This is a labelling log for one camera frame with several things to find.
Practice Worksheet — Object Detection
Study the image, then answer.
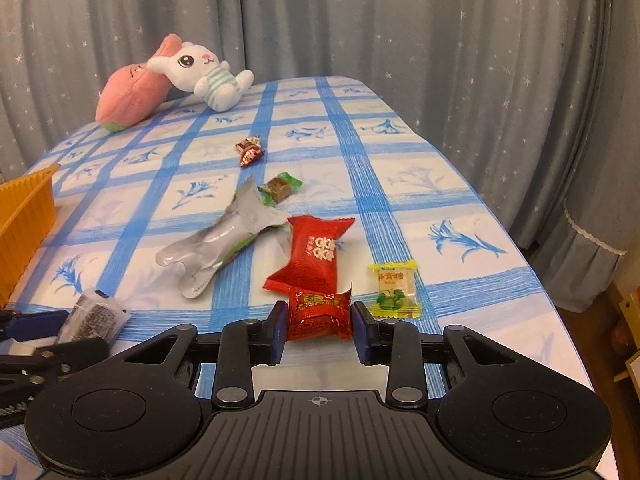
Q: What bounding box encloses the green-wrapped brown candy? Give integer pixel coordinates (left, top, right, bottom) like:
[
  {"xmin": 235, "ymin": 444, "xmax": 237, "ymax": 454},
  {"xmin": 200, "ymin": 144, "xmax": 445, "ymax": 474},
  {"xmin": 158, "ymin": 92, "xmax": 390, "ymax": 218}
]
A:
[{"xmin": 257, "ymin": 171, "xmax": 304, "ymax": 206}]

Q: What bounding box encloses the yellow wooden furniture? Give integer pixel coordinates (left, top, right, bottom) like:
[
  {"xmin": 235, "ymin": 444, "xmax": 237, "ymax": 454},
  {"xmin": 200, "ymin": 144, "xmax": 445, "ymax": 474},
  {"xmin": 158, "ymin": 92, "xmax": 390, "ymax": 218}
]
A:
[{"xmin": 610, "ymin": 280, "xmax": 640, "ymax": 386}]

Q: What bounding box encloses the grey star-print curtain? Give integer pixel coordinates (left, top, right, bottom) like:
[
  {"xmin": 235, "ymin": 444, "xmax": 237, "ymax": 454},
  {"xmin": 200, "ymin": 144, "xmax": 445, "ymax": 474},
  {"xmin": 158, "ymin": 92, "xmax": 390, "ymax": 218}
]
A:
[{"xmin": 0, "ymin": 0, "xmax": 640, "ymax": 311}]

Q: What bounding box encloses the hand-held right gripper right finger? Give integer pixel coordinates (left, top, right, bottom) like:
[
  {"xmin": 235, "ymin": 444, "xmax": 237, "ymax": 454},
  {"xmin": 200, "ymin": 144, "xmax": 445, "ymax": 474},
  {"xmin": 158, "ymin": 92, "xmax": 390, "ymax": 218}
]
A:
[{"xmin": 351, "ymin": 301, "xmax": 523, "ymax": 409}]

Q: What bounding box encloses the small red square candy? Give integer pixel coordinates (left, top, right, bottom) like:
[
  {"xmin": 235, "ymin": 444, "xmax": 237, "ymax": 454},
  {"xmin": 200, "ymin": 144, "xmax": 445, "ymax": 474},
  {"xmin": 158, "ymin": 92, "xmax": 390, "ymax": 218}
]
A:
[{"xmin": 286, "ymin": 282, "xmax": 355, "ymax": 342}]

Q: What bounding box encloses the lace-trimmed grey cloth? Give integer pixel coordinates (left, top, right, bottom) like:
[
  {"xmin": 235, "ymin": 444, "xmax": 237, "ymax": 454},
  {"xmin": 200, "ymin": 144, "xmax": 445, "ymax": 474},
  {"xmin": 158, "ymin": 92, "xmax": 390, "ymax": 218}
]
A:
[{"xmin": 562, "ymin": 192, "xmax": 640, "ymax": 312}]

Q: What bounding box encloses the pink peach plush toy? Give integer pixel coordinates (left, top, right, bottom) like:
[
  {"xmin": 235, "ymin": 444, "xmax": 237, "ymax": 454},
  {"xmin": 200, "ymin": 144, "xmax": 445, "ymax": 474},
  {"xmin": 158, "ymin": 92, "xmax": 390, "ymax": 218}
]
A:
[{"xmin": 96, "ymin": 34, "xmax": 183, "ymax": 133}]

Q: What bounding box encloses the dark red foil candy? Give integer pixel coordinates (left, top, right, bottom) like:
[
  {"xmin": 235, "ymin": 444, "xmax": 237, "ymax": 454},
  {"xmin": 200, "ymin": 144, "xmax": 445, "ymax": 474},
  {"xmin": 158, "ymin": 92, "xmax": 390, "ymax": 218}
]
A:
[{"xmin": 235, "ymin": 135, "xmax": 266, "ymax": 168}]

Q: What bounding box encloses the orange plastic basket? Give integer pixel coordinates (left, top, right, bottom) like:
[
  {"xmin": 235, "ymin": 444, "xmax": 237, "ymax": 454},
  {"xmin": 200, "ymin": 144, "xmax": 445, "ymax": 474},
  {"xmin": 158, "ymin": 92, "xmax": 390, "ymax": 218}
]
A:
[{"xmin": 0, "ymin": 162, "xmax": 62, "ymax": 306}]

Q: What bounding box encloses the blue checked tablecloth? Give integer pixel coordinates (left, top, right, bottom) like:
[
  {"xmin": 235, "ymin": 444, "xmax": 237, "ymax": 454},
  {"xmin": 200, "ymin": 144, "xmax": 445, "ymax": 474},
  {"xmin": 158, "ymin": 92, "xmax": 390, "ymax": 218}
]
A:
[{"xmin": 0, "ymin": 76, "xmax": 596, "ymax": 480}]

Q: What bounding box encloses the white bunny plush toy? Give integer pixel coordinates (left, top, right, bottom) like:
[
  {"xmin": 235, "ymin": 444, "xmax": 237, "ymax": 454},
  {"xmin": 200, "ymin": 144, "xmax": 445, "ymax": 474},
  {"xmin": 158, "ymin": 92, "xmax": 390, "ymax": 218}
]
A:
[{"xmin": 146, "ymin": 41, "xmax": 255, "ymax": 112}]

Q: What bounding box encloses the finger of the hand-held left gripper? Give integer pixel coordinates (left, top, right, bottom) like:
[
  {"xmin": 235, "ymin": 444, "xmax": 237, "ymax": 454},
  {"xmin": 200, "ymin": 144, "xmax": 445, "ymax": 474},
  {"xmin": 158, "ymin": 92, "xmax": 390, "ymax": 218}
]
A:
[
  {"xmin": 0, "ymin": 309, "xmax": 69, "ymax": 343},
  {"xmin": 0, "ymin": 337, "xmax": 110, "ymax": 378}
]

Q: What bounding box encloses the clear packet with dark filling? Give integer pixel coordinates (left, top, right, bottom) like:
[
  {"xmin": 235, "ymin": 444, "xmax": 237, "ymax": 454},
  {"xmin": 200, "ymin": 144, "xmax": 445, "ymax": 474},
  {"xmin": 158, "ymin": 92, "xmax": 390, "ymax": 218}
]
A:
[{"xmin": 56, "ymin": 287, "xmax": 132, "ymax": 345}]

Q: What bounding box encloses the large red wrapped candy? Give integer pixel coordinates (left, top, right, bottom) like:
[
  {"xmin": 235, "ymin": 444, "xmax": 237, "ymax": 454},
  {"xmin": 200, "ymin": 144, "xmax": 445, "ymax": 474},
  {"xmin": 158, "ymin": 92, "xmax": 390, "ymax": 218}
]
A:
[{"xmin": 263, "ymin": 215, "xmax": 356, "ymax": 295}]

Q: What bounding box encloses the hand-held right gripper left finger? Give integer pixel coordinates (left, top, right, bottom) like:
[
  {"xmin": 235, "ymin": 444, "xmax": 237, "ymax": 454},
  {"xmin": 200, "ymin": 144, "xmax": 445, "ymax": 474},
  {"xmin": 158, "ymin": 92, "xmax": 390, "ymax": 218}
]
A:
[{"xmin": 107, "ymin": 301, "xmax": 290, "ymax": 409}]

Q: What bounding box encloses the yellow candy packet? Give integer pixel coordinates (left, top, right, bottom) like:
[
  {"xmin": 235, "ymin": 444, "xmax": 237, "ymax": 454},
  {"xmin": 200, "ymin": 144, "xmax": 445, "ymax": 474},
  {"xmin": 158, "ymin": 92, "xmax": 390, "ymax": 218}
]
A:
[{"xmin": 368, "ymin": 260, "xmax": 421, "ymax": 319}]

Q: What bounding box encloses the empty silver wrapper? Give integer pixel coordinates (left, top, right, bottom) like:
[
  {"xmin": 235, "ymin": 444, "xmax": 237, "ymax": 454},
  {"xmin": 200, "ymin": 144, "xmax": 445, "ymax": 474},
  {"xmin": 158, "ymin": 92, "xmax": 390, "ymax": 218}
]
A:
[{"xmin": 155, "ymin": 175, "xmax": 293, "ymax": 300}]

